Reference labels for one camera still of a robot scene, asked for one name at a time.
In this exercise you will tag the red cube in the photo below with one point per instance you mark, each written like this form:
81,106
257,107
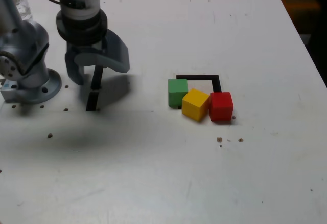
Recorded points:
221,106

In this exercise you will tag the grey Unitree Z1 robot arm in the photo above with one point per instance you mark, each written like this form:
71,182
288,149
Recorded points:
28,55

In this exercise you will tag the clear plastic bottle red label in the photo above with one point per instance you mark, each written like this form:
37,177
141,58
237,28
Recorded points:
21,1

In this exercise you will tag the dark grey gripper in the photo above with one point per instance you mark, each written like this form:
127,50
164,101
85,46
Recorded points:
92,48

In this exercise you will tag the green cube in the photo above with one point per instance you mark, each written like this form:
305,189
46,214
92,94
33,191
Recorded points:
176,88

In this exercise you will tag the black tape strip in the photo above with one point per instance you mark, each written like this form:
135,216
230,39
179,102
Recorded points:
92,101

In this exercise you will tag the yellow cube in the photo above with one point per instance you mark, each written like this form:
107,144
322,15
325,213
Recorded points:
194,103

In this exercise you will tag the black tape square outline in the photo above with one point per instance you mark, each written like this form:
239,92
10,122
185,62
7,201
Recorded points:
199,77

